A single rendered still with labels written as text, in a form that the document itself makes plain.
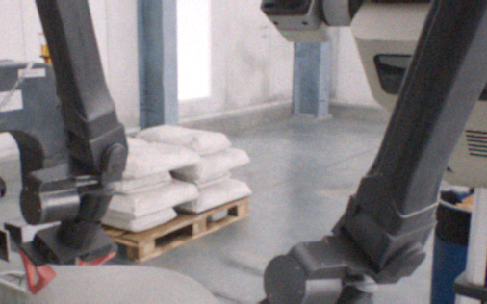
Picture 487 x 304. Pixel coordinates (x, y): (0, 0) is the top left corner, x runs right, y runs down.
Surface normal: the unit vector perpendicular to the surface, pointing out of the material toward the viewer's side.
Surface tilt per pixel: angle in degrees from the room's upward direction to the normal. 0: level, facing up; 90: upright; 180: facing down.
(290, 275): 77
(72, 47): 102
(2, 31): 90
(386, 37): 40
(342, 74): 90
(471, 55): 120
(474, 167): 130
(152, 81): 90
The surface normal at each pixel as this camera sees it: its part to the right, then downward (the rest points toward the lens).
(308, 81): -0.62, 0.20
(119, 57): 0.78, 0.16
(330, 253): 0.41, -0.76
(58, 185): 0.69, 0.37
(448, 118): 0.43, 0.67
